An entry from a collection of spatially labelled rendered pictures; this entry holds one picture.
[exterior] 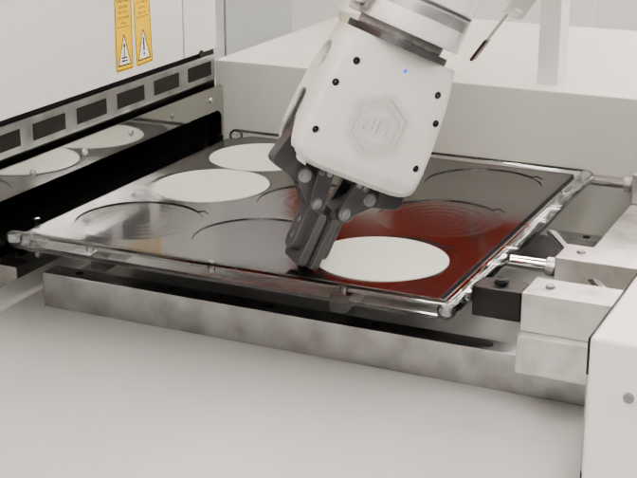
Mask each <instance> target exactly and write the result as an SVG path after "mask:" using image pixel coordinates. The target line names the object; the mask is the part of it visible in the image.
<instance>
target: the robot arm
mask: <svg viewBox="0 0 637 478"><path fill-rule="evenodd" d="M481 1H482V0H351V2H350V4H349V8H352V9H355V10H357V11H359V12H361V13H360V15H359V18H358V20H359V21H358V20H356V19H354V18H352V17H350V18H349V21H348V23H344V22H342V21H340V20H339V22H338V23H337V25H336V26H335V27H334V29H333V30H332V31H331V33H330V34H329V36H328V37H327V39H326V40H325V42H324V43H323V45H322V46H321V48H320V49H319V51H318V53H317V55H316V56H315V58H314V60H313V61H312V63H311V64H310V66H309V67H308V69H307V71H306V73H305V74H304V76H303V78H302V80H301V82H300V85H299V87H298V89H297V91H296V93H295V95H294V97H293V99H292V101H291V102H290V104H289V106H288V108H287V110H286V113H285V115H284V117H283V120H282V124H281V128H280V132H279V139H278V141H277V142H276V143H275V145H274V146H273V147H272V149H271V150H270V152H269V154H268V158H269V160H270V161H271V162H273V163H274V164H275V165H276V166H278V167H279V168H280V169H282V170H283V171H284V172H286V173H287V174H289V175H290V176H292V178H293V181H294V184H295V186H296V189H297V192H298V199H299V200H300V201H301V202H300V206H299V208H298V210H297V213H296V215H295V217H294V220H293V222H292V224H291V226H290V229H289V231H288V233H287V235H286V237H285V244H286V249H285V254H286V255H287V256H288V257H289V258H290V259H291V260H292V261H293V262H294V263H295V264H296V265H298V266H301V267H304V266H307V267H308V268H309V269H312V270H314V271H317V270H318V269H319V265H320V263H321V261H322V259H323V260H325V259H326V258H327V257H328V255H329V253H330V251H331V249H332V247H333V244H334V242H335V241H336V239H337V235H338V233H339V231H340V228H341V226H342V224H343V223H348V222H350V221H351V220H352V219H353V218H354V216H356V215H358V214H360V213H362V212H364V211H366V210H368V209H370V208H377V209H382V210H393V211H397V210H399V209H400V208H401V207H402V204H403V199H404V197H405V196H409V195H411V194H412V193H413V192H414V191H415V190H416V188H417V186H418V184H419V182H420V180H421V178H422V176H423V173H424V171H425V169H426V167H427V164H428V160H429V158H430V155H431V152H432V150H433V147H434V144H435V141H436V138H437V136H438V134H439V131H440V128H441V125H442V122H443V118H444V115H445V112H446V106H447V102H448V98H449V95H450V90H451V86H452V82H453V77H454V72H455V71H454V70H452V69H450V68H447V67H445V65H446V61H447V60H446V59H444V58H442V57H440V55H441V53H442V51H443V49H445V50H447V51H450V52H452V53H454V54H458V52H459V49H460V47H461V45H462V43H463V40H464V37H465V35H466V33H467V31H468V29H469V27H470V25H471V23H470V22H472V20H473V18H474V15H475V13H476V11H477V9H478V7H479V4H480V3H481ZM296 155H298V156H299V157H300V158H301V159H302V160H304V161H305V162H306V164H305V165H304V164H303V163H301V162H300V161H299V160H297V157H296ZM334 175H338V176H340V177H341V179H340V180H339V181H338V183H337V185H336V187H335V188H334V190H333V191H332V193H331V195H330V196H329V198H328V194H329V192H330V188H331V185H332V181H333V178H334ZM327 198H328V200H327Z"/></svg>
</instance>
